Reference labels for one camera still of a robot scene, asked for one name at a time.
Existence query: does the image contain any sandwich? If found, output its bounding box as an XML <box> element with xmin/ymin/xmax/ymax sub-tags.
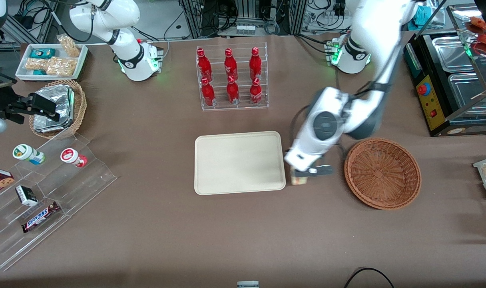
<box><xmin>290</xmin><ymin>168</ymin><xmax>310</xmax><ymax>186</ymax></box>

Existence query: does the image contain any white rectangular snack tray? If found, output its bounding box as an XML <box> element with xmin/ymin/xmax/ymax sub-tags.
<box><xmin>15</xmin><ymin>43</ymin><xmax>88</xmax><ymax>82</ymax></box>

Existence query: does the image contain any light wicker basket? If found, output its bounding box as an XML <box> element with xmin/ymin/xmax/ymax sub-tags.
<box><xmin>29</xmin><ymin>79</ymin><xmax>87</xmax><ymax>140</ymax></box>

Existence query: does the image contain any brown wicker basket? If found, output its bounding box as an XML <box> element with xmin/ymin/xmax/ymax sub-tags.
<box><xmin>344</xmin><ymin>138</ymin><xmax>422</xmax><ymax>210</ymax></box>

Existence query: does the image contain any beige plastic tray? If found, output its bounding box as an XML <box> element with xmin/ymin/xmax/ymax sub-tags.
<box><xmin>194</xmin><ymin>131</ymin><xmax>287</xmax><ymax>196</ymax></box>

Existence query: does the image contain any aluminium foil food container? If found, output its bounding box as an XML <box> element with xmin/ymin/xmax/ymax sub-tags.
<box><xmin>33</xmin><ymin>85</ymin><xmax>76</xmax><ymax>133</ymax></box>

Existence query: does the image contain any clear bag of crackers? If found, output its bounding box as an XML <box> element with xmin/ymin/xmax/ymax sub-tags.
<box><xmin>46</xmin><ymin>57</ymin><xmax>76</xmax><ymax>76</ymax></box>
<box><xmin>25</xmin><ymin>58</ymin><xmax>48</xmax><ymax>72</ymax></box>

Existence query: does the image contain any green capped yogurt bottle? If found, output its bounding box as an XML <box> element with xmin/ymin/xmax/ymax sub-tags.
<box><xmin>12</xmin><ymin>144</ymin><xmax>46</xmax><ymax>165</ymax></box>

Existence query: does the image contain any red capped yogurt bottle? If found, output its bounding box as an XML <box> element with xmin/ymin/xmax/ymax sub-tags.
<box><xmin>60</xmin><ymin>148</ymin><xmax>88</xmax><ymax>168</ymax></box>

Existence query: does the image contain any clear bag of peanuts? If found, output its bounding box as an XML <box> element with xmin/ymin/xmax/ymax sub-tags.
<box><xmin>57</xmin><ymin>35</ymin><xmax>80</xmax><ymax>57</ymax></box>

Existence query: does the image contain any clear acrylic bottle rack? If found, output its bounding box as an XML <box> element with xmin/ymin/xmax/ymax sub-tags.
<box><xmin>196</xmin><ymin>42</ymin><xmax>269</xmax><ymax>111</ymax></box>

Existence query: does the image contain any red cola bottle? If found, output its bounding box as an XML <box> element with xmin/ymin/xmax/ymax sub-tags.
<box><xmin>224</xmin><ymin>48</ymin><xmax>239</xmax><ymax>78</ymax></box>
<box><xmin>226</xmin><ymin>75</ymin><xmax>240</xmax><ymax>105</ymax></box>
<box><xmin>201</xmin><ymin>77</ymin><xmax>216</xmax><ymax>107</ymax></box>
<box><xmin>197</xmin><ymin>48</ymin><xmax>212</xmax><ymax>80</ymax></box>
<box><xmin>250</xmin><ymin>77</ymin><xmax>263</xmax><ymax>106</ymax></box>
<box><xmin>249</xmin><ymin>47</ymin><xmax>263</xmax><ymax>80</ymax></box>

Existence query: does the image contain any small black white carton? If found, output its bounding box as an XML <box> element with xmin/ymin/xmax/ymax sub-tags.
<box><xmin>15</xmin><ymin>185</ymin><xmax>38</xmax><ymax>207</ymax></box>

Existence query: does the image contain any clear acrylic stepped display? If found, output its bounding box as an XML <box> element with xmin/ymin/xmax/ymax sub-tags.
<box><xmin>0</xmin><ymin>132</ymin><xmax>118</xmax><ymax>272</ymax></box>

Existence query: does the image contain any Snickers chocolate bar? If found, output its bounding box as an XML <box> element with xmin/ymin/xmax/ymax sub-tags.
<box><xmin>21</xmin><ymin>201</ymin><xmax>61</xmax><ymax>233</ymax></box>

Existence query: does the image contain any black food warmer cabinet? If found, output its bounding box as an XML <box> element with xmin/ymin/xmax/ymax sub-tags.
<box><xmin>403</xmin><ymin>0</ymin><xmax>486</xmax><ymax>137</ymax></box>

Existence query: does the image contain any steel warmer pan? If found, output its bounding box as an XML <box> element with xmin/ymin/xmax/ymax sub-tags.
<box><xmin>449</xmin><ymin>73</ymin><xmax>486</xmax><ymax>116</ymax></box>
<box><xmin>432</xmin><ymin>36</ymin><xmax>473</xmax><ymax>73</ymax></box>

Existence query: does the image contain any teal box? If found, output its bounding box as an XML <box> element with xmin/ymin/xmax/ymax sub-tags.
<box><xmin>413</xmin><ymin>4</ymin><xmax>436</xmax><ymax>31</ymax></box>

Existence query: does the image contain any red fried food piece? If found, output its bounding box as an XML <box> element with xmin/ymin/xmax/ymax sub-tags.
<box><xmin>468</xmin><ymin>17</ymin><xmax>486</xmax><ymax>34</ymax></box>

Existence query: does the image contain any black cable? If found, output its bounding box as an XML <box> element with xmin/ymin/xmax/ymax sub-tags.
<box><xmin>343</xmin><ymin>267</ymin><xmax>394</xmax><ymax>288</ymax></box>

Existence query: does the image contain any aluminium frame rack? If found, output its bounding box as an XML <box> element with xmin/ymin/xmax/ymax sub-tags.
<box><xmin>179</xmin><ymin>0</ymin><xmax>307</xmax><ymax>37</ymax></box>

